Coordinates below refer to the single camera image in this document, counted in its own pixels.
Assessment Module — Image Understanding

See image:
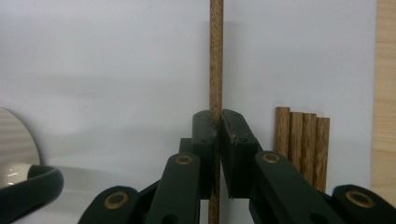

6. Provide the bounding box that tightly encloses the slim brown chopstick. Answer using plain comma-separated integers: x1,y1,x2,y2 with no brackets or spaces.
207,0,225,224

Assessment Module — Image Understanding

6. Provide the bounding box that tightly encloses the bundle of wooden chopsticks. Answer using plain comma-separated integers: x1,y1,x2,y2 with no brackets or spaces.
274,106,331,193

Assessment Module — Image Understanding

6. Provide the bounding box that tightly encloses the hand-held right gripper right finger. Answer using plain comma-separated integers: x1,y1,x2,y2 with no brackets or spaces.
220,108,344,224

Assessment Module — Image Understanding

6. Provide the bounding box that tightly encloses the cream mug with black rim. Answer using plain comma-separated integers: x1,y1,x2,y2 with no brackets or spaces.
0,106,64,224

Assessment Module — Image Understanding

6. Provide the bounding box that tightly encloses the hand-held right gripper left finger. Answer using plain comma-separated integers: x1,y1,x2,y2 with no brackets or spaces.
145,109,219,224

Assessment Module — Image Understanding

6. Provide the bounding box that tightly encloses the white table mat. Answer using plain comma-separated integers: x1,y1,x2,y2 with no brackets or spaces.
0,0,377,224

